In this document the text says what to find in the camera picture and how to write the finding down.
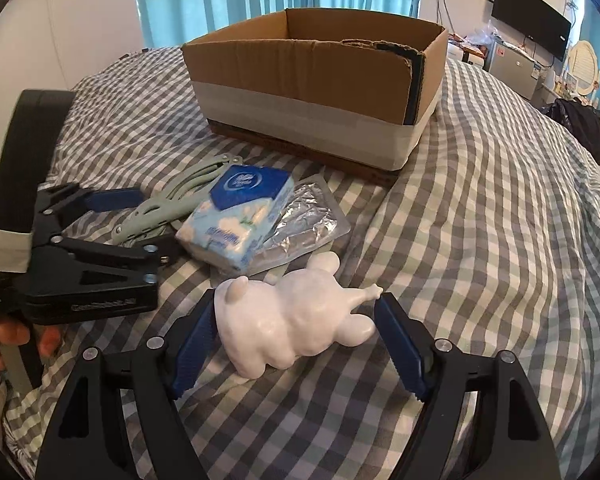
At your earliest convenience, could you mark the black backpack on chair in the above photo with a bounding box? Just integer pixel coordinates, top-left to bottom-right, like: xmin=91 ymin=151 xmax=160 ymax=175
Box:
xmin=540 ymin=99 xmax=600 ymax=165

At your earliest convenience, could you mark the white oval vanity mirror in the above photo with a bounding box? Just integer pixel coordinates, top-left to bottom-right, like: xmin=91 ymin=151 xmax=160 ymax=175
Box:
xmin=566 ymin=40 xmax=600 ymax=96

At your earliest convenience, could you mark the blue white tissue pack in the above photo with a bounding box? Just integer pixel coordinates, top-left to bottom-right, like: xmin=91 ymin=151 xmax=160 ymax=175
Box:
xmin=175 ymin=165 xmax=294 ymax=275

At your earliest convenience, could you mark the silver foil blister pack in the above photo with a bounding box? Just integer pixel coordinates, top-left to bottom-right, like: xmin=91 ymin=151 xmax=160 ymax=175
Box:
xmin=245 ymin=174 xmax=351 ymax=276

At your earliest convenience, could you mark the white bunny figurine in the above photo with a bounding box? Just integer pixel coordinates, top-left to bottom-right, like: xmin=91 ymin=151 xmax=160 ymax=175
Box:
xmin=214 ymin=252 xmax=382 ymax=379

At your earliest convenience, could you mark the black wall television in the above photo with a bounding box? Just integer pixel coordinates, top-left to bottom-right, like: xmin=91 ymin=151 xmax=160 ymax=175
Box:
xmin=491 ymin=0 xmax=571 ymax=61

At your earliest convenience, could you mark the clear plastic bag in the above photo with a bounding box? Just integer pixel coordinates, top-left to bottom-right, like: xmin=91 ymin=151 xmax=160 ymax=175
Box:
xmin=465 ymin=21 xmax=502 ymax=49

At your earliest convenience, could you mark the person's left hand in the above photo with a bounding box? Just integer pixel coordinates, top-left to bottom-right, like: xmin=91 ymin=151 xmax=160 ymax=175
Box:
xmin=0 ymin=316 xmax=61 ymax=372

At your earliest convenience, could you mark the brown cardboard box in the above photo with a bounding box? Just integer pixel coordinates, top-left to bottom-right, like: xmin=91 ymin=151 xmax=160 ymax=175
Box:
xmin=182 ymin=8 xmax=449 ymax=185

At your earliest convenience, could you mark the white headboard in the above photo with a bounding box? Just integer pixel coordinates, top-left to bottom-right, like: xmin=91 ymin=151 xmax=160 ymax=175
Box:
xmin=0 ymin=0 xmax=143 ymax=155

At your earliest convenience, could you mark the silver mini fridge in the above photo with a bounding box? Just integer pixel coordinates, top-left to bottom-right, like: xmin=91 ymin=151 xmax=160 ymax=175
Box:
xmin=484 ymin=41 xmax=542 ymax=101

